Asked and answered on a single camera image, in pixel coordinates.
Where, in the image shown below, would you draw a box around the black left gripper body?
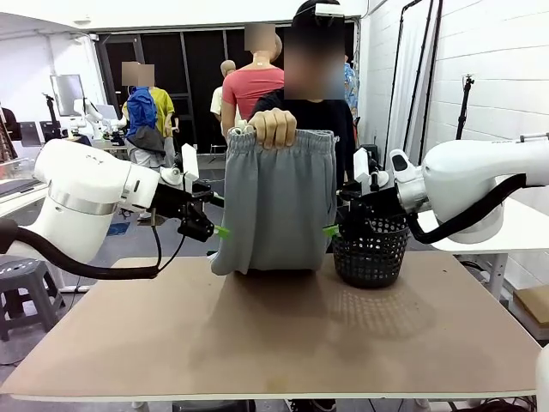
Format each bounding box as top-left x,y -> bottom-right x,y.
152,182 -> 214,220

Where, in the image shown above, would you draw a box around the tall black tripod stand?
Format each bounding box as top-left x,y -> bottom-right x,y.
454,73 -> 476,141

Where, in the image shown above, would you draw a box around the small white side table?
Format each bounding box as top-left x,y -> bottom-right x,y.
0,179 -> 49,218

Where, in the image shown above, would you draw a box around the mannequin with red top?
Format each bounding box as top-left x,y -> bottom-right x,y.
220,23 -> 287,139

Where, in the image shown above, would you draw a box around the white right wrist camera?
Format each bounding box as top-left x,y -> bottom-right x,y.
353,147 -> 389,191

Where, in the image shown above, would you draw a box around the black cap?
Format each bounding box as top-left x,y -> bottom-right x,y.
294,0 -> 344,19

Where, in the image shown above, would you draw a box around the grey standing board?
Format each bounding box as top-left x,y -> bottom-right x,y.
50,74 -> 87,118

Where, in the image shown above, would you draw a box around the white backdrop cloth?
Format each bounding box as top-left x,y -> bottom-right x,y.
387,3 -> 434,158

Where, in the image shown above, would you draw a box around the black left arm cable sleeve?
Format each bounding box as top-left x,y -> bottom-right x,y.
0,217 -> 184,281

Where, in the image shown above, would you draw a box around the black tablet screen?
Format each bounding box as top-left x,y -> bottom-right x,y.
18,121 -> 42,148

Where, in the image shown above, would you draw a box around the white head-mounted camera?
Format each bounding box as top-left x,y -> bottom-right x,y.
314,2 -> 346,18

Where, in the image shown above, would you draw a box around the mannequin with floral blue shirt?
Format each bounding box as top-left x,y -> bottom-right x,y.
342,62 -> 360,118

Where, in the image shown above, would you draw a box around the mannequin with yellow shirt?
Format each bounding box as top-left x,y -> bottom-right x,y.
149,64 -> 188,167

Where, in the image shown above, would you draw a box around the person in black t-shirt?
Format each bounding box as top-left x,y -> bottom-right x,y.
250,0 -> 358,186

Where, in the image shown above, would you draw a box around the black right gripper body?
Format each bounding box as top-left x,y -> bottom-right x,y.
338,182 -> 402,218

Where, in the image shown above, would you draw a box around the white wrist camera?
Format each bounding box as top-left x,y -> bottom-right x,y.
353,147 -> 389,191
159,143 -> 201,186

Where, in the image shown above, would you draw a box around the black table base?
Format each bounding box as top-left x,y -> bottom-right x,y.
171,398 -> 257,412

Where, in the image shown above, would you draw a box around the person's right hand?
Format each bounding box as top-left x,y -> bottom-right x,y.
248,107 -> 299,150

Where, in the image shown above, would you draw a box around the mannequin with cream shirt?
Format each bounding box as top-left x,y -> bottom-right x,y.
209,59 -> 238,139

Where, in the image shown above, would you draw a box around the grey training pants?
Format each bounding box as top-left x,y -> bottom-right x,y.
209,127 -> 338,276

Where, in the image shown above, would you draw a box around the black tripod with camera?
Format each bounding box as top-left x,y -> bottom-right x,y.
41,93 -> 62,141

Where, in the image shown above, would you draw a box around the black arm cable sleeve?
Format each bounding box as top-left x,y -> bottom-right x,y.
405,173 -> 528,245
0,217 -> 184,281

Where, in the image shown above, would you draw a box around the black backdrop stand frame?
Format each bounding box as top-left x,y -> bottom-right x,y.
383,0 -> 445,161

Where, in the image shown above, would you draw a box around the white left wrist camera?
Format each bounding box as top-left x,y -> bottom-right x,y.
159,143 -> 201,186

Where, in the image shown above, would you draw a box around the black perforated plastic basket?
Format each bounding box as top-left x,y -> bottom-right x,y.
332,209 -> 411,289

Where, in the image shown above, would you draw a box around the grey plastic stool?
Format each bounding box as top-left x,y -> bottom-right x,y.
0,257 -> 66,342

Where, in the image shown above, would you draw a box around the black right arm cable sleeve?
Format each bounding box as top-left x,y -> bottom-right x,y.
405,173 -> 528,245

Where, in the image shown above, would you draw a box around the brown cardboard box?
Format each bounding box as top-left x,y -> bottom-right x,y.
512,285 -> 549,341

